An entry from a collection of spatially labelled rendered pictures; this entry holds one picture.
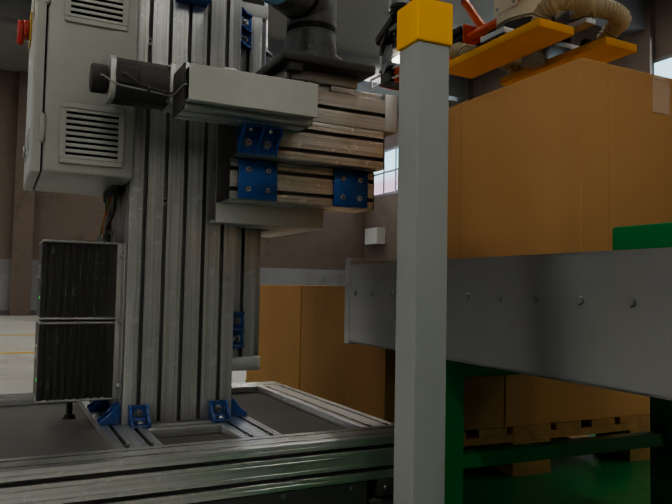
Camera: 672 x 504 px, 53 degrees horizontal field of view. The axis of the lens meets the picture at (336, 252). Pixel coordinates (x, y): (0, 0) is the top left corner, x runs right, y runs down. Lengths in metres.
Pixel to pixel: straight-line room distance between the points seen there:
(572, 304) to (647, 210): 0.37
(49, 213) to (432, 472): 11.29
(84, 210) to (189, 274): 10.65
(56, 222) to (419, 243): 11.24
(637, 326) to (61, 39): 1.22
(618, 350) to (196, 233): 0.97
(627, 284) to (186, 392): 1.01
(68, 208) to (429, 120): 11.25
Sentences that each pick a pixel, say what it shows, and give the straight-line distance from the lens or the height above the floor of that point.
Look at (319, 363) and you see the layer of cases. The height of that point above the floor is 0.29.
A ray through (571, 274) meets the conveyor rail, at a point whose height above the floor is 0.56.
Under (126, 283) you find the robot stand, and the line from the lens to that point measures 1.56.
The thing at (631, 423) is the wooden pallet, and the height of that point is 0.12.
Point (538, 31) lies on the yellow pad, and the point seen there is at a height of 1.07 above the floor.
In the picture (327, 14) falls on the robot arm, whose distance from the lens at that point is 1.63.
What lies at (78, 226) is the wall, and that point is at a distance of 12.18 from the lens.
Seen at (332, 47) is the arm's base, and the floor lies 1.08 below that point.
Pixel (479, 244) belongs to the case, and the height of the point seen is 0.63.
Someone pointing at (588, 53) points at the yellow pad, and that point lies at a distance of 1.67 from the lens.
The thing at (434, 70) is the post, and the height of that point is 0.89.
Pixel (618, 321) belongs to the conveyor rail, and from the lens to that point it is 0.99.
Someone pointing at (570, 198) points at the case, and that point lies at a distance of 1.26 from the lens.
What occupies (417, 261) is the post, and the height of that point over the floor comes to 0.58.
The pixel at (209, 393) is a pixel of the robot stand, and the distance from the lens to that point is 1.62.
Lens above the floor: 0.54
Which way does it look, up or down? 3 degrees up
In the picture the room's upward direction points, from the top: 1 degrees clockwise
